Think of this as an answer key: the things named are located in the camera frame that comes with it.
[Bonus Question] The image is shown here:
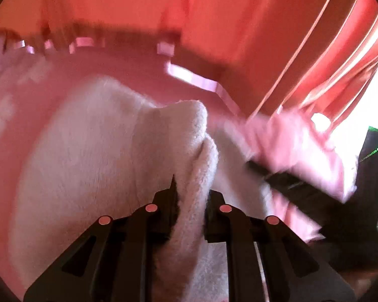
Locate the white knitted sweater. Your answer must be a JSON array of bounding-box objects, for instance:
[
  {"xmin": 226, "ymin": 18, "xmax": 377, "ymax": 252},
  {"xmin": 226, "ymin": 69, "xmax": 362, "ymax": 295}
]
[{"xmin": 9, "ymin": 77, "xmax": 268, "ymax": 301}]

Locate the orange curtain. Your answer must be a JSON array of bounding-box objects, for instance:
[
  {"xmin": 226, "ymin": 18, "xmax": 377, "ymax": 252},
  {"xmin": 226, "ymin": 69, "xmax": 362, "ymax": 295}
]
[{"xmin": 0, "ymin": 0, "xmax": 378, "ymax": 126}]

